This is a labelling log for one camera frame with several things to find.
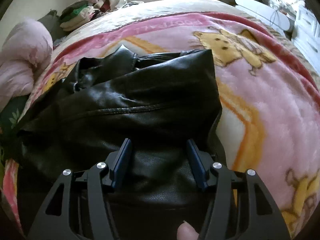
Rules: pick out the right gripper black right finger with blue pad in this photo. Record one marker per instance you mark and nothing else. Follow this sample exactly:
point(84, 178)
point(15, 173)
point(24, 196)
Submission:
point(240, 205)

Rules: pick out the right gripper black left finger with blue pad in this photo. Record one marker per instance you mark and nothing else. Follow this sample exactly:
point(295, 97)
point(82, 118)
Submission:
point(77, 205)

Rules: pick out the black leather jacket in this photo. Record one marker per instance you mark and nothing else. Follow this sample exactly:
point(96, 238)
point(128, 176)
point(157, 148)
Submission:
point(158, 101)

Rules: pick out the stack of folded clothes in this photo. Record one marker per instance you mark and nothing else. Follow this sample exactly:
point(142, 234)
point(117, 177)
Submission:
point(81, 12)

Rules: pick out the right hand fingertips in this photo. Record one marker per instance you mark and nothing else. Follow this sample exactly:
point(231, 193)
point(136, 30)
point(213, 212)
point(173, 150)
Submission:
point(186, 232)

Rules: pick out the pink cartoon fleece blanket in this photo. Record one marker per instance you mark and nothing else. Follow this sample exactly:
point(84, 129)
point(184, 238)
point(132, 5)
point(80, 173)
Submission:
point(270, 105)

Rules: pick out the green floral pillow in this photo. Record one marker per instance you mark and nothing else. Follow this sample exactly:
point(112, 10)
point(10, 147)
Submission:
point(12, 112)

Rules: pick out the pink rolled comforter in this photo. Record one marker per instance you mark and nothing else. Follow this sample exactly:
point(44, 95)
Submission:
point(25, 54)

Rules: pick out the white drawer dresser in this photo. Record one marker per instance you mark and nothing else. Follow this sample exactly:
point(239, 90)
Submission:
point(306, 35)

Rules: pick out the white desk with clutter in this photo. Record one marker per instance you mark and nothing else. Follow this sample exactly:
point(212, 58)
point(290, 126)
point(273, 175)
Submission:
point(274, 13)

